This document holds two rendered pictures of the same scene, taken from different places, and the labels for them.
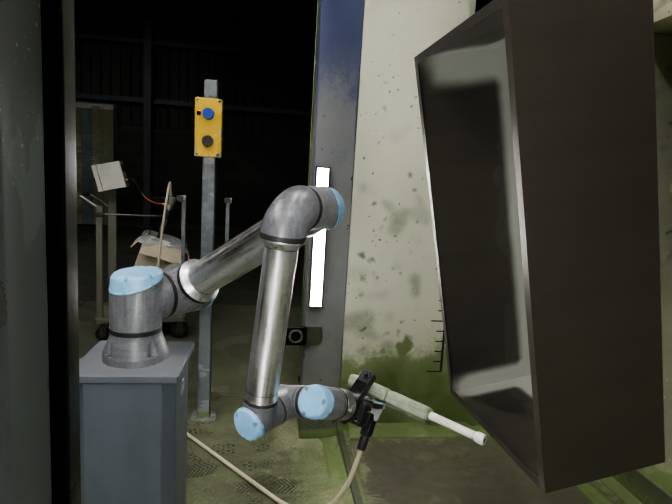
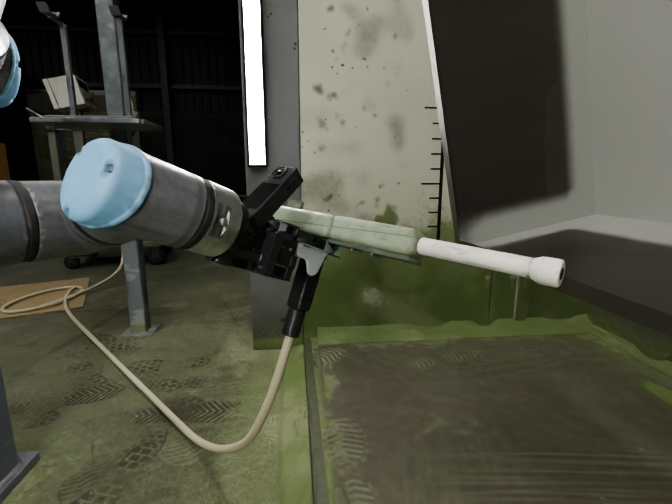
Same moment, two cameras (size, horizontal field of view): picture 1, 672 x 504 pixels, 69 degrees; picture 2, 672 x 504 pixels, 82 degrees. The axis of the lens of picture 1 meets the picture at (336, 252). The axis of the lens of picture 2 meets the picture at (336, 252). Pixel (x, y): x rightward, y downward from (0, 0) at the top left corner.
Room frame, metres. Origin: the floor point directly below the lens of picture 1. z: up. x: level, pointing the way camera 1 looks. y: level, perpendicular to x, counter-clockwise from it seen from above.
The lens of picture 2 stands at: (0.87, -0.21, 0.62)
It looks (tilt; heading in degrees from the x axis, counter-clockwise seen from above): 11 degrees down; 2
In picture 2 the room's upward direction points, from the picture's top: straight up
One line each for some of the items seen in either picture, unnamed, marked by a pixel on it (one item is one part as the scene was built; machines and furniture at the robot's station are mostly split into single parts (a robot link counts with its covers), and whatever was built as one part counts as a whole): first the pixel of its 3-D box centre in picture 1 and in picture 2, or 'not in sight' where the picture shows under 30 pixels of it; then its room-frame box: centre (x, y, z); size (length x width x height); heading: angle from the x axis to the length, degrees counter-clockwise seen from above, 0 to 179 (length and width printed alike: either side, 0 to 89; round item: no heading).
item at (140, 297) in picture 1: (138, 297); not in sight; (1.45, 0.59, 0.83); 0.17 x 0.15 x 0.18; 149
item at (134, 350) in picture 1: (136, 341); not in sight; (1.44, 0.60, 0.69); 0.19 x 0.19 x 0.10
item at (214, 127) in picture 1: (208, 128); not in sight; (2.27, 0.61, 1.42); 0.12 x 0.06 x 0.26; 98
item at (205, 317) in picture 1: (207, 256); (119, 118); (2.33, 0.62, 0.82); 0.06 x 0.06 x 1.64; 8
